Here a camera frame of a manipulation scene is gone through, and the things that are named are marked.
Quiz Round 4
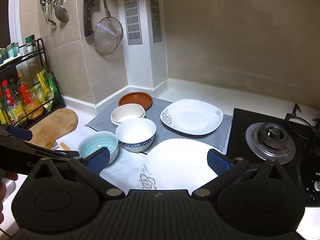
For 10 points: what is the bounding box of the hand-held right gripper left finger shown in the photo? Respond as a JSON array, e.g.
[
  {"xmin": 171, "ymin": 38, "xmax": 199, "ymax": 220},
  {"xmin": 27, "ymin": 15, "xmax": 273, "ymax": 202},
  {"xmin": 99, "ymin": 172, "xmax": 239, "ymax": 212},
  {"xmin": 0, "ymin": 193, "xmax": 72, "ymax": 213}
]
[{"xmin": 27, "ymin": 147, "xmax": 125, "ymax": 200}]

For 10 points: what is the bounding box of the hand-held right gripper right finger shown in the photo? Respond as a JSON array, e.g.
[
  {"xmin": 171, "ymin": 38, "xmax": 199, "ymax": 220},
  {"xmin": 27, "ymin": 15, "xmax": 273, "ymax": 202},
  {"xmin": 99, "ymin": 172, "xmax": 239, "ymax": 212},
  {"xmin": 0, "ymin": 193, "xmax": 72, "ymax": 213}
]
[{"xmin": 191, "ymin": 149, "xmax": 290, "ymax": 200}]

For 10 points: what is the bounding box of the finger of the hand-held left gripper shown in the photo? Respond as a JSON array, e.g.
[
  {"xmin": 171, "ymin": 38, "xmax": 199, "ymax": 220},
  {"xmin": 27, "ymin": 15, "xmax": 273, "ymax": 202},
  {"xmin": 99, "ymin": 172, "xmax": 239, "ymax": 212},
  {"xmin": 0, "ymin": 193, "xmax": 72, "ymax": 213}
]
[
  {"xmin": 0, "ymin": 126, "xmax": 33, "ymax": 142},
  {"xmin": 0, "ymin": 137, "xmax": 79, "ymax": 159}
]

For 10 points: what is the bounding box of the light blue ceramic bowl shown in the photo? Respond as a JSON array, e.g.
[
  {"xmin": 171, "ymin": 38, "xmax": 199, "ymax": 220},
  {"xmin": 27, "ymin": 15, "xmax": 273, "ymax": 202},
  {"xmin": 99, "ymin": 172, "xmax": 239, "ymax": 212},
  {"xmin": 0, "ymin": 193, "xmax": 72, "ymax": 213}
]
[{"xmin": 78, "ymin": 131, "xmax": 119, "ymax": 165}]

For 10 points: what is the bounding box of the white floral square plate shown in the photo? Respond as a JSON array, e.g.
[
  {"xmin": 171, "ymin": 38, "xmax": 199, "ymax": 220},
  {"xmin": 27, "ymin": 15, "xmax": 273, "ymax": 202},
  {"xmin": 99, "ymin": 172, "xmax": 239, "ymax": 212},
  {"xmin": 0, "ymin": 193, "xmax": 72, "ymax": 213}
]
[
  {"xmin": 138, "ymin": 138, "xmax": 227, "ymax": 190},
  {"xmin": 160, "ymin": 99, "xmax": 224, "ymax": 135}
]

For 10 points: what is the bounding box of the white bowl blue pattern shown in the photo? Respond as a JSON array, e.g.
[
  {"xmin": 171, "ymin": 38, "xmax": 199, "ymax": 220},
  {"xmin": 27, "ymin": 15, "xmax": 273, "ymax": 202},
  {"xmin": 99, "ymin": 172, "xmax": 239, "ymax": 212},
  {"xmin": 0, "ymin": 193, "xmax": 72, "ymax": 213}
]
[{"xmin": 115, "ymin": 118, "xmax": 157, "ymax": 152}]

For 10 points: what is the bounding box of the cream round bowl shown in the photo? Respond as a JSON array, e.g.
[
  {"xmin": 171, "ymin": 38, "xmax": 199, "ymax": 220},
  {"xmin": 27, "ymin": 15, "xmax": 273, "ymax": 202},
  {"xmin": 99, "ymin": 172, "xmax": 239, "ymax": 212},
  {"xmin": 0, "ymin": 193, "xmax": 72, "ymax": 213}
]
[{"xmin": 111, "ymin": 104, "xmax": 146, "ymax": 126}]

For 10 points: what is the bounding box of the brown ceramic plate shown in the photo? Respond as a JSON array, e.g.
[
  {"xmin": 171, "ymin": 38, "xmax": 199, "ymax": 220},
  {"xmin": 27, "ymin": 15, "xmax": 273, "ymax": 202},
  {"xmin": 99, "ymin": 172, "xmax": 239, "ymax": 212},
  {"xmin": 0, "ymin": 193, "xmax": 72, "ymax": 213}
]
[{"xmin": 118, "ymin": 92, "xmax": 153, "ymax": 111}]

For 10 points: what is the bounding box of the person's left hand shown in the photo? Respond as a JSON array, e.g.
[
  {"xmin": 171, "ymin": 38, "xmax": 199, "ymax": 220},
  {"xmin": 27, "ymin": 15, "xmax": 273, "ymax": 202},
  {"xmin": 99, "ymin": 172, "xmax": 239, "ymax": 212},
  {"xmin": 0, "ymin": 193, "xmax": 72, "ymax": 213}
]
[{"xmin": 0, "ymin": 172, "xmax": 18, "ymax": 220}]

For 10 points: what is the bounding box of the white printed cloth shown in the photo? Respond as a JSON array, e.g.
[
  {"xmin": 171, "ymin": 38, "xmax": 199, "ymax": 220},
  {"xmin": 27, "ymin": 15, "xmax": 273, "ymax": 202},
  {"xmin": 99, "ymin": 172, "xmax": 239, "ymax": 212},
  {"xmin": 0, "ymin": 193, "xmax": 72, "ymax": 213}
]
[{"xmin": 57, "ymin": 125, "xmax": 150, "ymax": 190}]

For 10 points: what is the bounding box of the wooden cutting board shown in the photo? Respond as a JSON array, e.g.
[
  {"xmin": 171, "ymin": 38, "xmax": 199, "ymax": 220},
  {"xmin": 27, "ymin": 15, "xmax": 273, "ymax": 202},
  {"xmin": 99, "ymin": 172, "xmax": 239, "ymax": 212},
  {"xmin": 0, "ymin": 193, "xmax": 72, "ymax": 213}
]
[{"xmin": 27, "ymin": 108, "xmax": 79, "ymax": 150}]

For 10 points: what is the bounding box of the red cap sauce bottle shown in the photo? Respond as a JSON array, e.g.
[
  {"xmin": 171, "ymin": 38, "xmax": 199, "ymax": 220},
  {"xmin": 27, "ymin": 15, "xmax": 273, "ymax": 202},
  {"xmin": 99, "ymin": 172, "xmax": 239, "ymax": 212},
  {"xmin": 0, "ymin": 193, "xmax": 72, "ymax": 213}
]
[{"xmin": 1, "ymin": 80, "xmax": 25, "ymax": 124}]

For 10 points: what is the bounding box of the oil bottle red label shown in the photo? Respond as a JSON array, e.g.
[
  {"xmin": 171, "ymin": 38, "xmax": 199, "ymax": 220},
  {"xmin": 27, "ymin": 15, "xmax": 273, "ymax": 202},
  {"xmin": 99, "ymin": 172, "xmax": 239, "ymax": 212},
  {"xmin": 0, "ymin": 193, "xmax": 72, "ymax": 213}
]
[{"xmin": 17, "ymin": 72, "xmax": 44, "ymax": 119}]

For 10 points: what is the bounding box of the black gas stove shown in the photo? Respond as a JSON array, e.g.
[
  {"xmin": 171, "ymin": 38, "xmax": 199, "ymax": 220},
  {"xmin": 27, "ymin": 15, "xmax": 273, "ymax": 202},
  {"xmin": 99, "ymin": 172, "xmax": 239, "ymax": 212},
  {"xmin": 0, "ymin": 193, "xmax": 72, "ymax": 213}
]
[{"xmin": 226, "ymin": 107, "xmax": 320, "ymax": 208}]

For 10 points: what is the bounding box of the yellow green snack packet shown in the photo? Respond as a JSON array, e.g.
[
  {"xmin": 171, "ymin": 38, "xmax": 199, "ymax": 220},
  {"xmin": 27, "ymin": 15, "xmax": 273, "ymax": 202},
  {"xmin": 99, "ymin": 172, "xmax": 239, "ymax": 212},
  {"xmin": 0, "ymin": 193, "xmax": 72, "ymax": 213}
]
[{"xmin": 36, "ymin": 70, "xmax": 54, "ymax": 105}]

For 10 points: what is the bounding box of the metal stove burner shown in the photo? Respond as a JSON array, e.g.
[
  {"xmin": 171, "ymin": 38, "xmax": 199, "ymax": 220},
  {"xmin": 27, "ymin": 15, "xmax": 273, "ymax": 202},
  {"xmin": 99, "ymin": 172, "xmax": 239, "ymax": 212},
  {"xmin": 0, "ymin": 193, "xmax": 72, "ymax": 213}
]
[{"xmin": 245, "ymin": 122, "xmax": 296, "ymax": 165}]

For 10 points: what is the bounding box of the grey dish mat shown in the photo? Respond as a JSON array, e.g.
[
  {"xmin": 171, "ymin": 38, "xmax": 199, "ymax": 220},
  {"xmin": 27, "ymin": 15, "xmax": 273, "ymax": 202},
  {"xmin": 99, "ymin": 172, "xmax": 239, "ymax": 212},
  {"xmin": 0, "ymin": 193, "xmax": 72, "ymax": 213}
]
[{"xmin": 86, "ymin": 97, "xmax": 233, "ymax": 155}]

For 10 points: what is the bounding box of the teal jar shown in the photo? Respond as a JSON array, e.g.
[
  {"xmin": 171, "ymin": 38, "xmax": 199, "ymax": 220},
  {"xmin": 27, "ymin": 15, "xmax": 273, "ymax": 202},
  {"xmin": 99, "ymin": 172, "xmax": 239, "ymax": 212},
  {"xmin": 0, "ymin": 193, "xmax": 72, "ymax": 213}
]
[{"xmin": 6, "ymin": 41, "xmax": 20, "ymax": 58}]

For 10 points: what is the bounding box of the green cap spice jar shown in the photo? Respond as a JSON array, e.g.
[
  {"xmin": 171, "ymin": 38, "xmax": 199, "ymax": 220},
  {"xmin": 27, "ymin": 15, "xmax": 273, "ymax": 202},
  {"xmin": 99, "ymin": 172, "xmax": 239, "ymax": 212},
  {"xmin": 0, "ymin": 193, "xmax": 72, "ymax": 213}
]
[{"xmin": 25, "ymin": 35, "xmax": 37, "ymax": 54}]

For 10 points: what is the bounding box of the black pan support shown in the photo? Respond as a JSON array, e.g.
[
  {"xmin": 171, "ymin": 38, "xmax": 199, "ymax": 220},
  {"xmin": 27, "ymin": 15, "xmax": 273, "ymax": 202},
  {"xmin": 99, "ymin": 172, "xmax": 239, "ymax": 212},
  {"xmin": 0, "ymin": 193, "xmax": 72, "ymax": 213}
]
[{"xmin": 284, "ymin": 103, "xmax": 320, "ymax": 140}]

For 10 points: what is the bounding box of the metal mesh strainer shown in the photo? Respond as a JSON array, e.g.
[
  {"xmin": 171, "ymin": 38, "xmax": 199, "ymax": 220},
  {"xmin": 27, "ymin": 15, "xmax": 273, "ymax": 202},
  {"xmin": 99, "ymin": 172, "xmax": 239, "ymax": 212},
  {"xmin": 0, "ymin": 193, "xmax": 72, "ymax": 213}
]
[{"xmin": 94, "ymin": 0, "xmax": 124, "ymax": 55}]

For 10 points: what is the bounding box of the metal ladle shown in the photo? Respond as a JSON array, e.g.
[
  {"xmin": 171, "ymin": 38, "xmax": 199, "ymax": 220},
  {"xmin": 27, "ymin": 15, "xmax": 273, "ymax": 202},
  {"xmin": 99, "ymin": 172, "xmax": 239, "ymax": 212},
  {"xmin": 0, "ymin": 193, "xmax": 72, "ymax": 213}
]
[{"xmin": 52, "ymin": 0, "xmax": 70, "ymax": 22}]

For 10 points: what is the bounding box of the hanging metal utensil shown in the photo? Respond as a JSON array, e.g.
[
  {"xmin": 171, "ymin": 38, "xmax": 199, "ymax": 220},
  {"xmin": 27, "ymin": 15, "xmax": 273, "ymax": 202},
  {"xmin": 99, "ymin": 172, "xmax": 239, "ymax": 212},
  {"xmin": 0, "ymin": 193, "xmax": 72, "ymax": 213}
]
[{"xmin": 40, "ymin": 0, "xmax": 57, "ymax": 26}]

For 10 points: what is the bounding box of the grey vent grille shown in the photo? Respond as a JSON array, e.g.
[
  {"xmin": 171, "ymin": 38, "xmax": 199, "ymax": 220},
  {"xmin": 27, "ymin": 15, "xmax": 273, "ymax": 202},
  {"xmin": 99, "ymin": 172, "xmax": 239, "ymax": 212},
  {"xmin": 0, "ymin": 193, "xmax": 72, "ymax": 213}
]
[
  {"xmin": 148, "ymin": 0, "xmax": 162, "ymax": 43},
  {"xmin": 122, "ymin": 0, "xmax": 143, "ymax": 45}
]

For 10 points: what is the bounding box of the black wire spice rack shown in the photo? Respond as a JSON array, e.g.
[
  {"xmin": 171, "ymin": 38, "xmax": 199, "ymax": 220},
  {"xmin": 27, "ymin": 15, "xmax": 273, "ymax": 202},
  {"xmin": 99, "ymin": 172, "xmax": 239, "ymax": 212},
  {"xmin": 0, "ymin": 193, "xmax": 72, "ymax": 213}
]
[{"xmin": 0, "ymin": 38, "xmax": 66, "ymax": 128}]

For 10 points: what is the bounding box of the black handled cleaver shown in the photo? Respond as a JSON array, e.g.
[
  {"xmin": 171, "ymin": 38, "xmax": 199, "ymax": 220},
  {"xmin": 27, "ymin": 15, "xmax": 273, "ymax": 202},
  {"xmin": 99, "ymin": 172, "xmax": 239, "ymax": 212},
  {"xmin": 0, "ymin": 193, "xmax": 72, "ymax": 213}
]
[{"xmin": 83, "ymin": 0, "xmax": 97, "ymax": 37}]

